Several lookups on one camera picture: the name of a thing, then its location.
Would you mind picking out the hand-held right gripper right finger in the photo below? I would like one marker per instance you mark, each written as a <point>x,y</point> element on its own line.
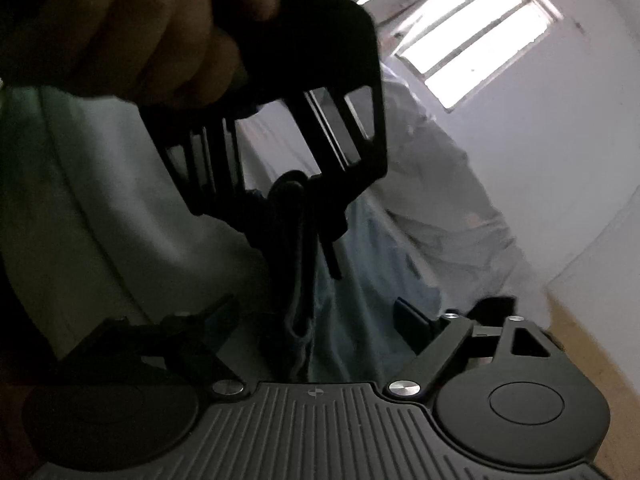
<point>412,322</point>

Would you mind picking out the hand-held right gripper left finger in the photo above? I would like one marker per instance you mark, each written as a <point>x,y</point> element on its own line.
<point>220,312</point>

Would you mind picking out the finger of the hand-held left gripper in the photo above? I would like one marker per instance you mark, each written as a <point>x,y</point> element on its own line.
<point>375,160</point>
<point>225,200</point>

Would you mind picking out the pale blue grey garment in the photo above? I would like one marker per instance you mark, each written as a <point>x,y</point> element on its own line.
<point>360,285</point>

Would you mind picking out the person's left hand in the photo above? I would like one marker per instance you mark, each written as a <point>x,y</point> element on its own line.
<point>125,35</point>

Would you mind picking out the white blue patterned duvet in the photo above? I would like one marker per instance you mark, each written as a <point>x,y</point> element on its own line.
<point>440,200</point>

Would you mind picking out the window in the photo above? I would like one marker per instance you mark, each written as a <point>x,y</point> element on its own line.
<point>480,45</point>

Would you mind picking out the wooden headboard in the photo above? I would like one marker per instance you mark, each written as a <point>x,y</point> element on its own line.
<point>600,385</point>

